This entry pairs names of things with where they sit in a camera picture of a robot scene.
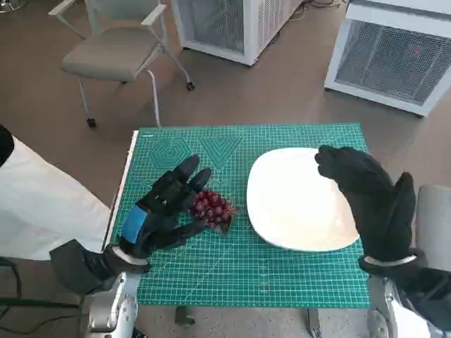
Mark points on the black stand bar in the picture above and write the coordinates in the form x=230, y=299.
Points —
x=35, y=302

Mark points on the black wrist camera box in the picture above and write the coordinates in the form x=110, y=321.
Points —
x=77, y=267
x=430, y=288

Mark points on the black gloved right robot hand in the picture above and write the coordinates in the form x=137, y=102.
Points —
x=384, y=211

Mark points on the green cutting mat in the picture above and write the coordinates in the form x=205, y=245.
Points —
x=246, y=274

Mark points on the person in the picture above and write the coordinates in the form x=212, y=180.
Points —
x=35, y=197

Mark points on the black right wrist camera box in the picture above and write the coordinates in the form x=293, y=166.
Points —
x=430, y=288

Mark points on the white cabinet with red light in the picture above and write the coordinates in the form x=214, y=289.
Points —
x=387, y=60

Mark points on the grey office chair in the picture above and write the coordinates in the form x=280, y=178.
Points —
x=105, y=53

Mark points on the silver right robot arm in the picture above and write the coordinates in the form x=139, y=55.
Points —
x=384, y=310

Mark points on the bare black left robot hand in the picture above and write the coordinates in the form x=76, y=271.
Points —
x=165, y=197

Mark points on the chrome stool base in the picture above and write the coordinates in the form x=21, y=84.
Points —
x=12, y=4

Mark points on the white square plate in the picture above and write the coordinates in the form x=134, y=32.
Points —
x=289, y=204

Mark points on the red toy grape bunch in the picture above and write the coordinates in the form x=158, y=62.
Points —
x=208, y=207

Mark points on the white mesh-front cabinet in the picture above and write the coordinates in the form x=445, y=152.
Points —
x=218, y=24

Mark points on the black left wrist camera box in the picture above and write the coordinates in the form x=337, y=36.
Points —
x=77, y=267

